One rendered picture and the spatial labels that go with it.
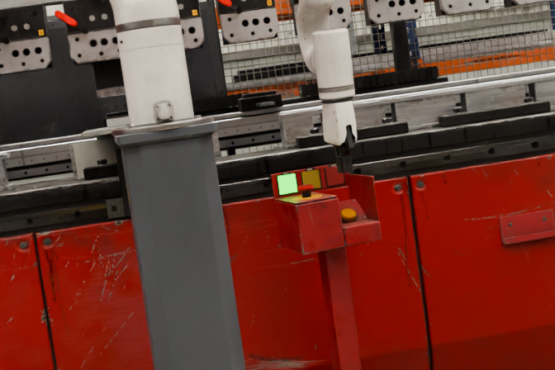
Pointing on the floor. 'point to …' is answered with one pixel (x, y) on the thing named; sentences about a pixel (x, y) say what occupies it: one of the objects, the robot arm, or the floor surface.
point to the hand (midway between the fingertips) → (344, 163)
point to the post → (400, 46)
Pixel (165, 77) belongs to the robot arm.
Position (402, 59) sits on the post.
